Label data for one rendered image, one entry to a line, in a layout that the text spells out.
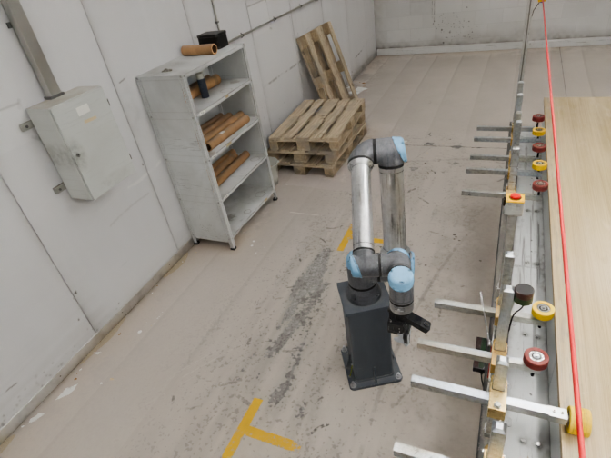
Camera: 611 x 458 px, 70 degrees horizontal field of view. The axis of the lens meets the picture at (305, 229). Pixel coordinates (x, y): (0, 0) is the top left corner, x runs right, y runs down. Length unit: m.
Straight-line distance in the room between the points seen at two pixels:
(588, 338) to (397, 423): 1.15
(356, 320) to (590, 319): 1.05
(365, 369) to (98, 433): 1.62
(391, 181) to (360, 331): 0.86
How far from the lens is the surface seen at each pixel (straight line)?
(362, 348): 2.55
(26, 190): 3.10
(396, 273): 1.62
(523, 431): 1.96
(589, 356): 1.87
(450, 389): 1.60
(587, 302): 2.07
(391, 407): 2.70
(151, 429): 2.96
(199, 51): 3.87
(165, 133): 3.69
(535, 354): 1.80
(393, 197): 2.07
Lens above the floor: 2.26
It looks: 34 degrees down
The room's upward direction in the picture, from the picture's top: 10 degrees counter-clockwise
